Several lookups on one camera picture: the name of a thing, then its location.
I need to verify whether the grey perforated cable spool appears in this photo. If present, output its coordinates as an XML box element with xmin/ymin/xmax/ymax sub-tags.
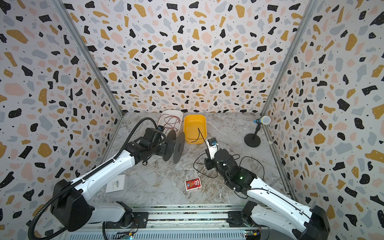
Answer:
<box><xmin>163</xmin><ymin>130</ymin><xmax>185</xmax><ymax>164</ymax></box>

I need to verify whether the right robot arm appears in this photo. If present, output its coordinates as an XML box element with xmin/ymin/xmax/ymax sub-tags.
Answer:
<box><xmin>205</xmin><ymin>146</ymin><xmax>330</xmax><ymax>240</ymax></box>

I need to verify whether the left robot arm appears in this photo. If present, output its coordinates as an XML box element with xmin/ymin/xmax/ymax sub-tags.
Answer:
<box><xmin>28</xmin><ymin>117</ymin><xmax>167</xmax><ymax>240</ymax></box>

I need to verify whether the white plastic bin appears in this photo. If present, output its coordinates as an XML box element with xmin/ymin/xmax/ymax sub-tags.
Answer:
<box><xmin>157</xmin><ymin>110</ymin><xmax>183</xmax><ymax>136</ymax></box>

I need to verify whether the yellow plastic bin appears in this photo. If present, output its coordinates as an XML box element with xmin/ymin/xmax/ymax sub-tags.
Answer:
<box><xmin>184</xmin><ymin>115</ymin><xmax>207</xmax><ymax>145</ymax></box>

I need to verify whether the black microphone stand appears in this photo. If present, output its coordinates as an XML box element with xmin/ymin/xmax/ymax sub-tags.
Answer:
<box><xmin>244</xmin><ymin>124</ymin><xmax>261</xmax><ymax>148</ymax></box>

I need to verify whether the white paper label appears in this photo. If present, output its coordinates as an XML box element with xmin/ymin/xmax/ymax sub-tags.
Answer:
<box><xmin>106</xmin><ymin>175</ymin><xmax>128</xmax><ymax>194</ymax></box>

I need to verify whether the blue toy microphone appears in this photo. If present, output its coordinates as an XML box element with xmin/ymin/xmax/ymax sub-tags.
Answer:
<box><xmin>254</xmin><ymin>116</ymin><xmax>271</xmax><ymax>125</ymax></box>

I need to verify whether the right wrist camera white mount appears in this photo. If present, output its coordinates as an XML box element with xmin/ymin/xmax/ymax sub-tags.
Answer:
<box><xmin>205</xmin><ymin>138</ymin><xmax>219</xmax><ymax>160</ymax></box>

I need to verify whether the red cable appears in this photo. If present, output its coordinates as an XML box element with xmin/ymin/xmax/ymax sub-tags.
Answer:
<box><xmin>163</xmin><ymin>115</ymin><xmax>182</xmax><ymax>133</ymax></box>

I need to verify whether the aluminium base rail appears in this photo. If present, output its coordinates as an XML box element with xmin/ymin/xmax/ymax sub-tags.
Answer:
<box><xmin>60</xmin><ymin>204</ymin><xmax>289</xmax><ymax>240</ymax></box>

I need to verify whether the aluminium corner rail left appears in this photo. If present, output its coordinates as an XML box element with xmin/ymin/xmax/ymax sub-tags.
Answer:
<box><xmin>51</xmin><ymin>1</ymin><xmax>124</xmax><ymax>118</ymax></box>

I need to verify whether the aluminium corner rail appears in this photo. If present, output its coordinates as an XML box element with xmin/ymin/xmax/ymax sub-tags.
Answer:
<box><xmin>260</xmin><ymin>0</ymin><xmax>319</xmax><ymax>117</ymax></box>
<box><xmin>51</xmin><ymin>1</ymin><xmax>124</xmax><ymax>118</ymax></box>

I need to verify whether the aluminium corner rail right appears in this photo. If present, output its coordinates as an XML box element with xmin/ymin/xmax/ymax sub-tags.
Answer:
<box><xmin>260</xmin><ymin>0</ymin><xmax>319</xmax><ymax>117</ymax></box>

